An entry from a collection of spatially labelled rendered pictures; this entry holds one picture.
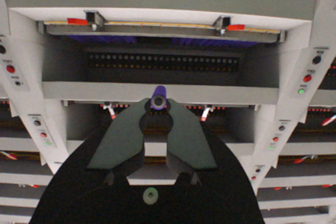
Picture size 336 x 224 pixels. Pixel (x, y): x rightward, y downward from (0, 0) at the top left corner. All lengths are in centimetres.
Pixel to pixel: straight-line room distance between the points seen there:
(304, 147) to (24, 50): 84
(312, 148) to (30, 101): 88
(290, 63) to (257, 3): 17
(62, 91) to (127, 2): 26
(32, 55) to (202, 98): 41
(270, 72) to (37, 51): 61
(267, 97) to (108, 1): 42
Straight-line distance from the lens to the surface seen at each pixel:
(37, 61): 43
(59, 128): 48
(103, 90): 34
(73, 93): 38
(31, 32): 43
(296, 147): 61
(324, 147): 70
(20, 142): 62
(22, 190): 110
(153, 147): 41
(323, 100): 53
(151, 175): 63
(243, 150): 49
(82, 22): 27
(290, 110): 47
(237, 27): 24
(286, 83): 41
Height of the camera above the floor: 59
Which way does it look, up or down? 25 degrees up
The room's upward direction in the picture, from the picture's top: 178 degrees counter-clockwise
